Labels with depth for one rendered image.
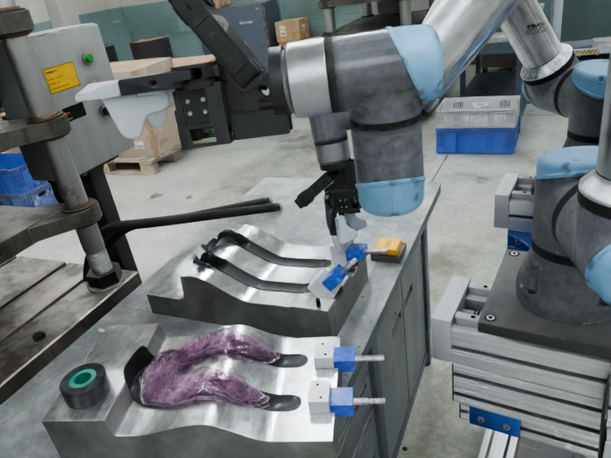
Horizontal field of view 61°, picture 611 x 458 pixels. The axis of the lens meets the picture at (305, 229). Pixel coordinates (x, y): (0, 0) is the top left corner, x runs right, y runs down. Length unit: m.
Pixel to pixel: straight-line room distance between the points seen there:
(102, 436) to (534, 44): 1.15
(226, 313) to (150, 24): 8.90
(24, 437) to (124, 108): 0.81
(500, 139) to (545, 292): 3.53
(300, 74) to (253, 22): 7.58
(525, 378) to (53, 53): 1.42
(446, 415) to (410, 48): 1.71
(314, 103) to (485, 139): 3.82
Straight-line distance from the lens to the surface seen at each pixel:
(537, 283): 0.84
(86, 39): 1.76
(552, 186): 0.75
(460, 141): 4.35
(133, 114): 0.56
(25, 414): 1.27
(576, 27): 7.45
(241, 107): 0.55
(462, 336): 0.90
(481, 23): 0.65
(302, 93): 0.52
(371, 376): 1.44
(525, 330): 0.81
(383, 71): 0.51
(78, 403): 1.02
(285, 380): 1.01
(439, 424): 2.05
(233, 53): 0.54
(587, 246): 0.65
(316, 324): 1.13
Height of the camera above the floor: 1.54
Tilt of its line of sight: 27 degrees down
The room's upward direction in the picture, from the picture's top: 9 degrees counter-clockwise
